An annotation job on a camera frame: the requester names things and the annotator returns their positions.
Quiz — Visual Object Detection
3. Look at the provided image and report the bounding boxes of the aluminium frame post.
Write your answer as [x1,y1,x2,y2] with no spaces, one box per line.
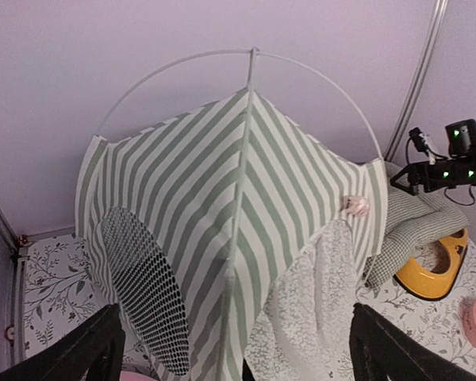
[384,0,449,162]
[0,208,26,366]

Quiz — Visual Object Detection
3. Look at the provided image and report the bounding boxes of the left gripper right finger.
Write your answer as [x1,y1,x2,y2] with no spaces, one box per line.
[349,303,476,381]

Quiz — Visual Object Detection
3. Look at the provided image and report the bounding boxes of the right aluminium frame post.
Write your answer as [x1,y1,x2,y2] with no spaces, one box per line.
[384,0,449,162]

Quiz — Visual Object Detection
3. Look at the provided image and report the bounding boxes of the green checkered cushion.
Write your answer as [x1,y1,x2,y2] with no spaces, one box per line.
[363,162,468,290]

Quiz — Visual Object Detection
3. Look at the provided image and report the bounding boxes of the striped pet tent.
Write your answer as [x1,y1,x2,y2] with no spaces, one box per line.
[75,89,387,380]

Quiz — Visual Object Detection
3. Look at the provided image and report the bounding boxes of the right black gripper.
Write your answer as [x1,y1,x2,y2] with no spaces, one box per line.
[390,161,448,194]

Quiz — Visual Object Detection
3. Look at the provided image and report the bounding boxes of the yellow double bowl holder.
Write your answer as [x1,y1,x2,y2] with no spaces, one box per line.
[393,228,469,301]

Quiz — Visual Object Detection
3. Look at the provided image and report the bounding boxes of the floral table mat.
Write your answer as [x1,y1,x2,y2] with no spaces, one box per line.
[23,235,476,375]

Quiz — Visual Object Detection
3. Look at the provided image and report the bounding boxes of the left aluminium frame post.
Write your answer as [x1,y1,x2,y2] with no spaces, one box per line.
[0,208,26,366]

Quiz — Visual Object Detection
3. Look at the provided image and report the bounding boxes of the pink plate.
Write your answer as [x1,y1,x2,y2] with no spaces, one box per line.
[119,371,156,381]

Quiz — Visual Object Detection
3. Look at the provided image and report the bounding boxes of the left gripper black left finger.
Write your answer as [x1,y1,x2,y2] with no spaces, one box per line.
[0,304,125,381]

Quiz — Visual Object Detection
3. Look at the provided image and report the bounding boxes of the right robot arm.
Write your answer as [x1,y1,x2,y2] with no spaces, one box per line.
[390,119,476,195]

